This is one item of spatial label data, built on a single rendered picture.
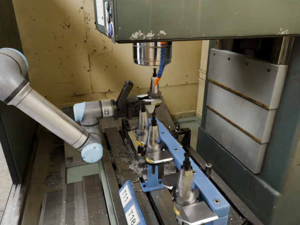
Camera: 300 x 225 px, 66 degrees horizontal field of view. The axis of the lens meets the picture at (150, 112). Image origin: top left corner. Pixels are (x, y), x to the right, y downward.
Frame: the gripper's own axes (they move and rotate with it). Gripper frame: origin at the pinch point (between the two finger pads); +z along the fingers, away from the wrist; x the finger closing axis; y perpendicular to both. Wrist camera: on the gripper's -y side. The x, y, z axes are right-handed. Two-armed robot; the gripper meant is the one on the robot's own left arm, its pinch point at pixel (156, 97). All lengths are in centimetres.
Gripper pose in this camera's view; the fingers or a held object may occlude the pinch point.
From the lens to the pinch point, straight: 102.8
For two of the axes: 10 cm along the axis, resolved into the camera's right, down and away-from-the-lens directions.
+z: 9.5, -1.4, 2.8
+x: 3.2, 3.8, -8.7
